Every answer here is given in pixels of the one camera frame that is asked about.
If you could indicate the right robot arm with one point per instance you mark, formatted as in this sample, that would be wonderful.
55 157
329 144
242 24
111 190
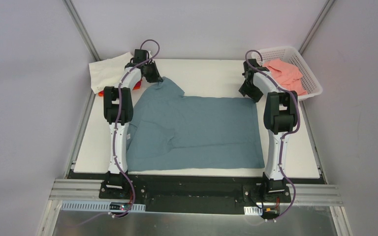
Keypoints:
280 118

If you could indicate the orange folded t-shirt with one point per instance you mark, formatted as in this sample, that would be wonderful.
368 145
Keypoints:
101 93

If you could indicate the right white cable duct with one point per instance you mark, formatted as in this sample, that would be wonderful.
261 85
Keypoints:
253 210

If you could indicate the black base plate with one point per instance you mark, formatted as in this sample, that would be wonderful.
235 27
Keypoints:
186 194

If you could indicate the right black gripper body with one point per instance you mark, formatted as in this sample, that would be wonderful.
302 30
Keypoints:
250 90

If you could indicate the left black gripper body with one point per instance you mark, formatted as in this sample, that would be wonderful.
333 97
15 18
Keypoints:
153 74

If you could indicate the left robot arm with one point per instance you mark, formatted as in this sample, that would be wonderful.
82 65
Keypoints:
118 112

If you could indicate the white cable duct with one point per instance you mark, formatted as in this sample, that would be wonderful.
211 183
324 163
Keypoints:
253 210
102 206

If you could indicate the red folded t-shirt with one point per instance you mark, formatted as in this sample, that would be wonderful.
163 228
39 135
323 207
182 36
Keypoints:
137 85

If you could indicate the aluminium frame rail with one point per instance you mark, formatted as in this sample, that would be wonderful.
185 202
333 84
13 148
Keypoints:
75 189

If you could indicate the left white cable duct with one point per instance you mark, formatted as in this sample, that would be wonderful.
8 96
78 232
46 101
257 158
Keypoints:
102 206

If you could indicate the pink t-shirt in basket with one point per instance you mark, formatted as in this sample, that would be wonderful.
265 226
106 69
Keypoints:
287 75

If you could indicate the white folded t-shirt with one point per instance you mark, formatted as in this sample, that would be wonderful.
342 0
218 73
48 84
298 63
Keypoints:
108 72

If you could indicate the blue-grey t-shirt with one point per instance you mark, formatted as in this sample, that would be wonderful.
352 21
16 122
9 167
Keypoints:
173 131

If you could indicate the white plastic basket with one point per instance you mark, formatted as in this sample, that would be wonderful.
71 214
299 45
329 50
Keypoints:
291 55

